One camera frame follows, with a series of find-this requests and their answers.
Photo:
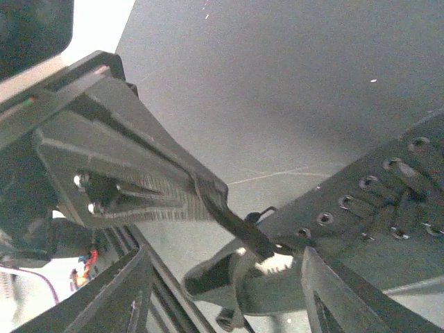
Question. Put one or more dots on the black canvas sneaker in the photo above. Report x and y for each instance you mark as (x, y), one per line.
(381, 216)

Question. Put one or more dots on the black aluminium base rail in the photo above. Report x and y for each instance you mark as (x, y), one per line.
(168, 310)

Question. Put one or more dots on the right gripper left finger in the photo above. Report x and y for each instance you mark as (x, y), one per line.
(116, 300)

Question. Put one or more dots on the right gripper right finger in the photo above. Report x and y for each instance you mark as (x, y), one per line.
(339, 300)

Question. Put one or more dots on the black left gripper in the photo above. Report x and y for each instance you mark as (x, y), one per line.
(80, 153)

